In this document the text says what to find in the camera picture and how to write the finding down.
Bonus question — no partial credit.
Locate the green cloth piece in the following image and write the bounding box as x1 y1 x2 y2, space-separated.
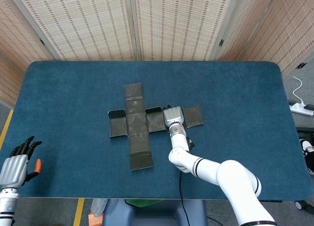
124 198 163 208

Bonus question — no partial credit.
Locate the dark cardboard box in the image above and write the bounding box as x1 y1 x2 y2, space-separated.
107 82 205 171

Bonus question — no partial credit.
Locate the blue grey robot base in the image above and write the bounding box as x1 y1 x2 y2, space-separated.
102 198 208 226

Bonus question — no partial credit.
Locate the white power strip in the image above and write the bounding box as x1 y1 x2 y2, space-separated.
288 101 314 116

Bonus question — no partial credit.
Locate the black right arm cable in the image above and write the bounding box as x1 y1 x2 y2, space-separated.
179 137 197 226

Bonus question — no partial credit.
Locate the black chair base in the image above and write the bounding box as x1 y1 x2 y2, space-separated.
295 127 314 140

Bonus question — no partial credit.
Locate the yellow floor tape line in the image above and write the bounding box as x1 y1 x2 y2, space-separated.
0 110 14 148
73 198 85 226

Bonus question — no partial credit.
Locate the white power cable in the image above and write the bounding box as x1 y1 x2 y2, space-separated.
292 75 306 106

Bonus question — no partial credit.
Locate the orange foam block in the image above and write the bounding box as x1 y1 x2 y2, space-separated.
87 212 104 226

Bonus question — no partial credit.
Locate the black caster wheel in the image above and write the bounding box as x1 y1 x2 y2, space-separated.
294 200 310 212

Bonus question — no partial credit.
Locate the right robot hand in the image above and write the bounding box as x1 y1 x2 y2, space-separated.
163 104 186 128

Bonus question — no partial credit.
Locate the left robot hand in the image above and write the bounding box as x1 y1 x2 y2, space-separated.
0 136 43 189

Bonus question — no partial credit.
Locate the black and white sneaker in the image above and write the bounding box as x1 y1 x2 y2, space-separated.
299 138 314 175

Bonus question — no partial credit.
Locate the woven bamboo screen panel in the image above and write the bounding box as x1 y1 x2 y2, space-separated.
0 0 61 67
129 0 242 61
210 0 280 62
0 53 25 108
239 0 314 77
6 0 138 61

